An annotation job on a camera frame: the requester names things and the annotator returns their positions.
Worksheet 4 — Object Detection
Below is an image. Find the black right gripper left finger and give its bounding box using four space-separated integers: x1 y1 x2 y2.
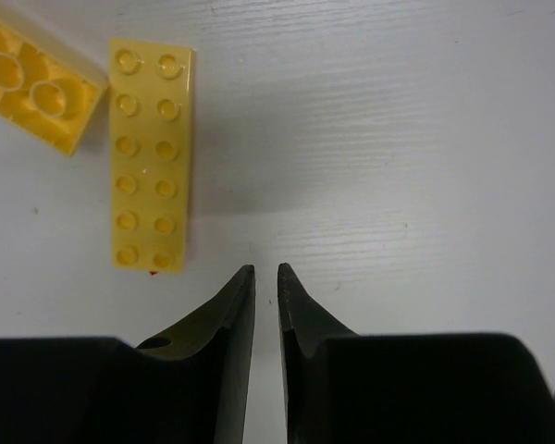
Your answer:
0 265 255 443

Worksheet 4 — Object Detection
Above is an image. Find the yellow lego brick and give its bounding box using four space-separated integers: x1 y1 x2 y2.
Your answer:
0 3 108 156

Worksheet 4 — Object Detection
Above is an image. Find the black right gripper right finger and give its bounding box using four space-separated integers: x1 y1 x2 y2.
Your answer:
277 264 555 443

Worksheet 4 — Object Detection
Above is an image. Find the yellow long lego plate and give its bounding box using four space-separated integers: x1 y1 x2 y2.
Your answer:
109 38 194 272

